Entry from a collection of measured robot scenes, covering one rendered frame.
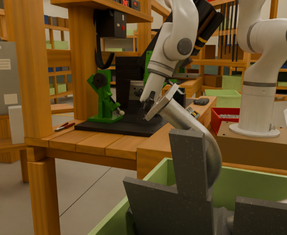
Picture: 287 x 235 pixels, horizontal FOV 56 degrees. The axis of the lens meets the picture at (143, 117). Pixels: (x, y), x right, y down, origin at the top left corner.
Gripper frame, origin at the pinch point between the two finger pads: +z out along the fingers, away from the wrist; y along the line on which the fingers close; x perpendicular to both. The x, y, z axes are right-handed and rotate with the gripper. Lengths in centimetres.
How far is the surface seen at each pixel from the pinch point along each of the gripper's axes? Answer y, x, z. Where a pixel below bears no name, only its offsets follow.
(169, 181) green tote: 14.5, 12.3, 12.6
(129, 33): -963, -87, -200
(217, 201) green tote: 19.9, 25.0, 12.2
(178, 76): -81, 18, -25
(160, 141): -20.3, 11.5, 8.0
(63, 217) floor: -118, -23, 106
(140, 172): -13.9, 7.6, 21.2
